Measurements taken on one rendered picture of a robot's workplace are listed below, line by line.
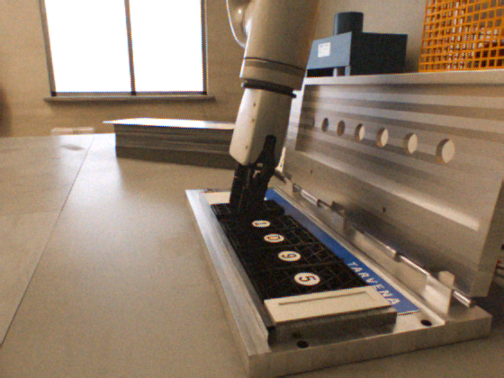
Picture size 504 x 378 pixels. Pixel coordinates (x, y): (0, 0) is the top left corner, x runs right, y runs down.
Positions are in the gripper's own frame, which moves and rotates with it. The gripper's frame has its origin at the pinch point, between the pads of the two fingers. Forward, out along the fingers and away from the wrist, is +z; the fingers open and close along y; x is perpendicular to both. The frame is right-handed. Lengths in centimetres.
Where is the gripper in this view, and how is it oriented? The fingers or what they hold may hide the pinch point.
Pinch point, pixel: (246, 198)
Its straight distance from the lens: 54.4
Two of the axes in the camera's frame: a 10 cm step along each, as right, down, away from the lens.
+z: -2.0, 9.6, 2.1
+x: 9.5, 1.4, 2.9
